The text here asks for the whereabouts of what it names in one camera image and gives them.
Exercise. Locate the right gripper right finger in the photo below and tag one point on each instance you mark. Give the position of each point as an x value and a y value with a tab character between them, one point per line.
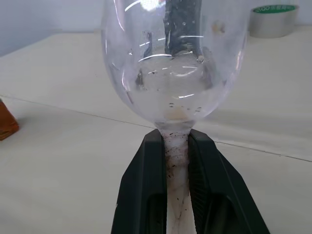
219	190

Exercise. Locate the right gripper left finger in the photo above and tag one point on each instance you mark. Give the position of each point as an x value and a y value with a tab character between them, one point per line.
143	185

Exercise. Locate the clear wine glass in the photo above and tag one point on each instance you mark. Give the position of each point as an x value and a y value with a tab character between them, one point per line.
170	97

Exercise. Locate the plastic bottle with red contents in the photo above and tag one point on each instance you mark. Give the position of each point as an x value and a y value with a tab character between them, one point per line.
7	124

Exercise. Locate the grey curved plastic visor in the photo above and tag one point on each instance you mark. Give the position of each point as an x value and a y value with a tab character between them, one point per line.
180	26

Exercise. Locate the tape roll with green core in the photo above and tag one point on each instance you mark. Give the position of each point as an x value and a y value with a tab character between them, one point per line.
273	24

